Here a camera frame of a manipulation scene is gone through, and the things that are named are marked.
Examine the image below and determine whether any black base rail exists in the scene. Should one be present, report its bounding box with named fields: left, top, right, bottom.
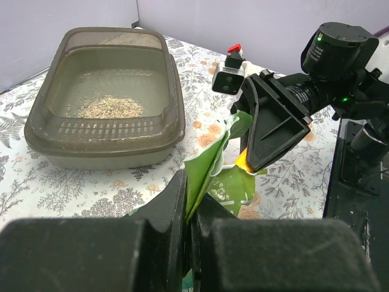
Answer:
left=323, top=120, right=388, bottom=291

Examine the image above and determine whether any yellow plastic scoop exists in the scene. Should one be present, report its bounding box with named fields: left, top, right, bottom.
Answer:
left=234, top=148, right=253, bottom=173

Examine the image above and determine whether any pile of litter grains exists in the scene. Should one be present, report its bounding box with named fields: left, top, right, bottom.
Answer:
left=66, top=94, right=144, bottom=119

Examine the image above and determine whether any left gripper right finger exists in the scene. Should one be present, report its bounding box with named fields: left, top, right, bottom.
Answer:
left=191, top=196, right=380, bottom=291

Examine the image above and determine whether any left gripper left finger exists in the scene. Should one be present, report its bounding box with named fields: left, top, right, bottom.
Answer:
left=1, top=170, right=187, bottom=291

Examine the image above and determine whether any grey litter box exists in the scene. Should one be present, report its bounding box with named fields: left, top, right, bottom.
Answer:
left=24, top=27, right=185, bottom=170

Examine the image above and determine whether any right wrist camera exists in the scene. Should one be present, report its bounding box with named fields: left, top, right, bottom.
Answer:
left=212, top=43, right=255, bottom=96

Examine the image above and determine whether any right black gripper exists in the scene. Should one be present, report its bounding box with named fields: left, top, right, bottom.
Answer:
left=230, top=72, right=334, bottom=172

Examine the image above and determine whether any green litter bag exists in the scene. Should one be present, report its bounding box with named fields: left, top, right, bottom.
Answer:
left=123, top=109, right=268, bottom=292

